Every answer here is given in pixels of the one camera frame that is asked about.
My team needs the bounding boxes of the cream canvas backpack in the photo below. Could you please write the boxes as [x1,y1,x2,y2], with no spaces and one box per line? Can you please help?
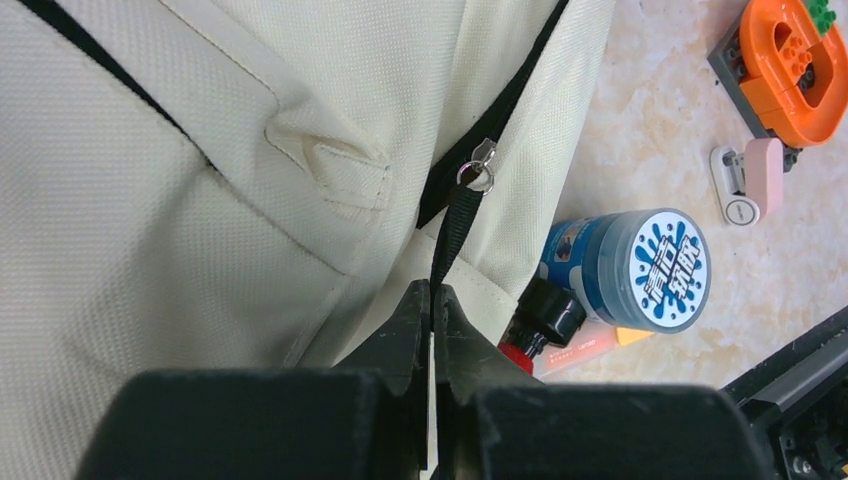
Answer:
[1,1,615,479]

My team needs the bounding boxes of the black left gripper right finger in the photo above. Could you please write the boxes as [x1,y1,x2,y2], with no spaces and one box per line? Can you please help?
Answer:
[433,285,772,479]

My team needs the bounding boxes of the orange curved toy track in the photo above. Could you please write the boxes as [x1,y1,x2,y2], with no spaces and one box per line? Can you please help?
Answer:
[739,0,847,148]

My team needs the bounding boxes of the red black glue bottle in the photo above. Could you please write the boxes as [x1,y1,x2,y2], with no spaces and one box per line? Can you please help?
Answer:
[498,277,587,375]

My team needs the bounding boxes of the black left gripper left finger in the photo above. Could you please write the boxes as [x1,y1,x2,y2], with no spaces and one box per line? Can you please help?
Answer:
[76,280,431,479]

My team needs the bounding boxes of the orange pink highlighter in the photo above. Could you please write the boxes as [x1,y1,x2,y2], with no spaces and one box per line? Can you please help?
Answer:
[533,321,654,382]

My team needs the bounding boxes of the green toy brick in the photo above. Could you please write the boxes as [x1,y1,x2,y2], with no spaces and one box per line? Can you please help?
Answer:
[804,0,837,36]

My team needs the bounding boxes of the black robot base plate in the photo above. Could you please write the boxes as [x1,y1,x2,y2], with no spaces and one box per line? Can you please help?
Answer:
[723,308,847,479]

